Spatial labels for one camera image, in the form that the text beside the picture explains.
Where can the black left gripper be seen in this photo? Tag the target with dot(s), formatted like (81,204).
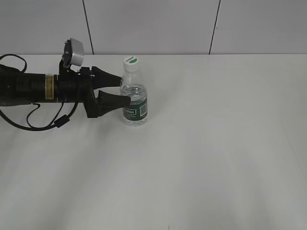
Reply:
(78,87)

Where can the white green bottle cap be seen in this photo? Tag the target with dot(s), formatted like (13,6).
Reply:
(131,64)

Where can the clear cestbon water bottle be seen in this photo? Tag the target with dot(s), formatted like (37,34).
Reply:
(135,114)

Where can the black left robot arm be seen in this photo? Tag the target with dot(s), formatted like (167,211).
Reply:
(17,88)

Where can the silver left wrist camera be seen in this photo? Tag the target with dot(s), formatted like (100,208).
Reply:
(73,53)

